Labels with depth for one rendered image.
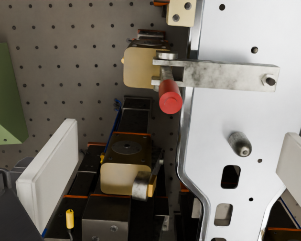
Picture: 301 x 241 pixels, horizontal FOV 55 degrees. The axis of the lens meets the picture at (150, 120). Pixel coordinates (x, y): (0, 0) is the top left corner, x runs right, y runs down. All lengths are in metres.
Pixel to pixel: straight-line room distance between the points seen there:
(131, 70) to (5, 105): 0.46
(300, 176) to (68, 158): 0.13
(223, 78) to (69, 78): 0.50
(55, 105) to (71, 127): 0.68
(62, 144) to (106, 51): 0.64
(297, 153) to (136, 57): 0.29
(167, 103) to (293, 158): 0.13
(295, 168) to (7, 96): 0.73
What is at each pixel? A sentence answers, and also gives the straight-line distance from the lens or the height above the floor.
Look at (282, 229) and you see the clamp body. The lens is 0.78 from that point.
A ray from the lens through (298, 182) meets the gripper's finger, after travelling 0.18.
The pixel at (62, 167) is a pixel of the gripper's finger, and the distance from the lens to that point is 0.16.
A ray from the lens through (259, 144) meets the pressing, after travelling 0.55.
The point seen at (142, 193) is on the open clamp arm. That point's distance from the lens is 0.44.
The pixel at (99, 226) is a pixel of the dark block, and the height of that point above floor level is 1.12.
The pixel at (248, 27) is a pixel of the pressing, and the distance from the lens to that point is 0.49.
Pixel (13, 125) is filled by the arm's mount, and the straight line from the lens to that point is 0.84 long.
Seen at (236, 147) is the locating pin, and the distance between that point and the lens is 0.50.
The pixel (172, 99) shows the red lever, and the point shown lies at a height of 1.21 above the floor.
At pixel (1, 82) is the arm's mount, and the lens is 0.80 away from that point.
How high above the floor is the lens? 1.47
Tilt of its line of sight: 69 degrees down
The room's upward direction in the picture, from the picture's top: 178 degrees counter-clockwise
